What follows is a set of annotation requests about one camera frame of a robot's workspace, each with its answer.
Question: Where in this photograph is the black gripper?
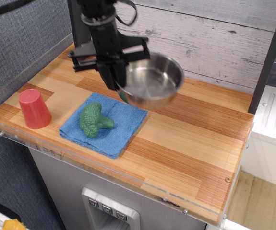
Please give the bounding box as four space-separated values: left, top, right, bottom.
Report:
68 18 150 90

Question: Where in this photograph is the stainless steel pan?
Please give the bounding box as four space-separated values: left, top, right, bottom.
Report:
117 52 184 110

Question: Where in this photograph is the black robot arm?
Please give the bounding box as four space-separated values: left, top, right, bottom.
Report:
68 0 150 91

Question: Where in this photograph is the blue folded cloth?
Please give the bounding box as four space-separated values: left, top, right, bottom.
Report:
59 93 147 159

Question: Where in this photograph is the green toy broccoli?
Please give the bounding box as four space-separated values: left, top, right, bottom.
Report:
80 103 114 138

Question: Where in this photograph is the red plastic cup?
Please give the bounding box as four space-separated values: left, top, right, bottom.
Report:
19 89 52 129

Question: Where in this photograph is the clear acrylic edge guard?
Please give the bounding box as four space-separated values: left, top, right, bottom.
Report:
0 112 253 225

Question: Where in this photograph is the silver dispenser panel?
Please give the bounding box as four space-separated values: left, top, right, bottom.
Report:
81 187 141 230

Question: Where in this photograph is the white sink counter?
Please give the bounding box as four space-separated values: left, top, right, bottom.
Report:
240 86 276 184

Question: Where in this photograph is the yellow object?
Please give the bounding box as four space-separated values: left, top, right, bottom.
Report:
2 219 27 230

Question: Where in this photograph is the black vertical post left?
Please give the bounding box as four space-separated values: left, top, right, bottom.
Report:
67 0 91 47

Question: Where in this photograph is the black vertical post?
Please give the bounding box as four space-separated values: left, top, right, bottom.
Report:
248 29 276 114
67 0 91 47

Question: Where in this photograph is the black cable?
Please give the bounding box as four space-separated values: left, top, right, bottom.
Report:
0 0 138 26

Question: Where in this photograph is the black vertical post right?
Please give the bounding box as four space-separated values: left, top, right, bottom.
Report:
248 29 276 114

